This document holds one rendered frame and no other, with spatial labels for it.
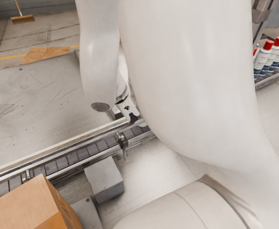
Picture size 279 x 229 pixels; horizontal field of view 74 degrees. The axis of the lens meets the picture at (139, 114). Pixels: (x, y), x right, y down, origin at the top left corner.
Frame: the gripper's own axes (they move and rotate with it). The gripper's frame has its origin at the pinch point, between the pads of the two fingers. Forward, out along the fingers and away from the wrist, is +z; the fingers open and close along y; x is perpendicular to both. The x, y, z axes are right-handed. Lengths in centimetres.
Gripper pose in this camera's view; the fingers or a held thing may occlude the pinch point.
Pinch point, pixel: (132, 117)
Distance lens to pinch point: 73.0
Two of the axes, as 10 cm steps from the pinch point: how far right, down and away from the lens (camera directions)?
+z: 3.0, 5.2, 8.0
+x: -8.2, 5.7, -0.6
